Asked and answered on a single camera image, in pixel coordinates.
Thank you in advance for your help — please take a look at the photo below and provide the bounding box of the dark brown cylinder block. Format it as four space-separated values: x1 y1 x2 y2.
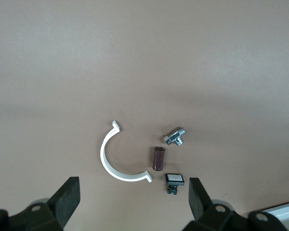
151 145 165 172

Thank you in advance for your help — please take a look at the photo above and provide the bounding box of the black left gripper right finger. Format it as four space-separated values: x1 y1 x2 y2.
183 177 250 231

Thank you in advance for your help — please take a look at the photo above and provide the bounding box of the white square push button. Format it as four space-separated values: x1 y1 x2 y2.
163 173 185 196

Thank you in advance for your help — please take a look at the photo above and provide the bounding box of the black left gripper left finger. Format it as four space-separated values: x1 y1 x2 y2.
8 176 81 231

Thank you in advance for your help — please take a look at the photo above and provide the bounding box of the white half-ring pipe clamp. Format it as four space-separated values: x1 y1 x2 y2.
100 120 153 183

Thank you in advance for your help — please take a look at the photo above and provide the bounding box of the chrome tee pipe fitting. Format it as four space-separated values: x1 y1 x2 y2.
163 126 185 147

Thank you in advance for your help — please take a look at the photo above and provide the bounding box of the brown table cover sheet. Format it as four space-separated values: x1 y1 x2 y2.
0 0 289 231

